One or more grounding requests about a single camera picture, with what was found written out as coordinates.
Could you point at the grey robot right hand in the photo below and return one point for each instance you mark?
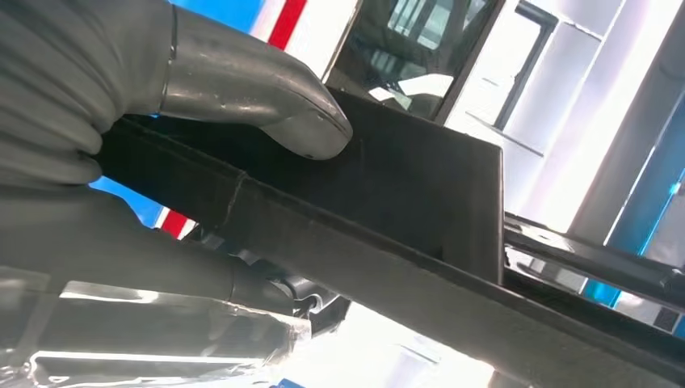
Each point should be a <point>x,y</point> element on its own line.
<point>241,80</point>

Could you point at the red barrier belt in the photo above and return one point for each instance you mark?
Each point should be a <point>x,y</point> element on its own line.
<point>286,27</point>

